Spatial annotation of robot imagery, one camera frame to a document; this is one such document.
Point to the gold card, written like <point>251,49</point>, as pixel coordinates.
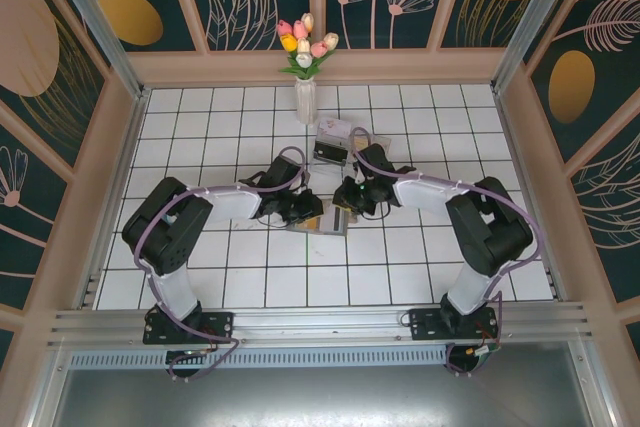
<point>313,224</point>

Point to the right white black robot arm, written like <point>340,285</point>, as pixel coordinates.
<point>425,197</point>

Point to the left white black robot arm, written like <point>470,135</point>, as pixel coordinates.
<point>230,202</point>

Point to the clear acrylic card stand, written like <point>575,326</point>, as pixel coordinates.
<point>325,169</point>

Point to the white floral print card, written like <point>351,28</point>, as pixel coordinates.
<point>335,128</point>

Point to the white ribbed vase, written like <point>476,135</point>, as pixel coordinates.
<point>305,104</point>

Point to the grey metal panel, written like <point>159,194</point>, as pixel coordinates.
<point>320,397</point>

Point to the green circuit board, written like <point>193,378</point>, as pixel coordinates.
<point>482,353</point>

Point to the aluminium front rail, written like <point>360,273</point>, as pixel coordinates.
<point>320,322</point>

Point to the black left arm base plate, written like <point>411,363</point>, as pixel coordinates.
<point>220,324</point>

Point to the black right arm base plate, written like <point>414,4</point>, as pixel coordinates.
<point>425,327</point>

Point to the aluminium corner post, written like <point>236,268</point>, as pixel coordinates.
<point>525,22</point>
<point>100,22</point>

